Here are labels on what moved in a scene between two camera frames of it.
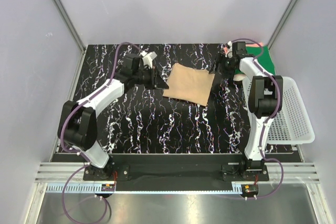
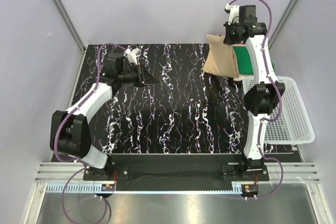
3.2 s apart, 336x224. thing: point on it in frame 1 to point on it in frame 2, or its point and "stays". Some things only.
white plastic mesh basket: (292, 125) stays
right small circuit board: (249, 189) stays
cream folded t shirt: (239, 77) stays
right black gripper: (219, 60) to (228, 40)
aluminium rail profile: (60, 172) stays
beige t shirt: (189, 84) to (221, 59)
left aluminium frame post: (65, 15) stays
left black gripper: (156, 80) to (143, 75)
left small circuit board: (107, 188) stays
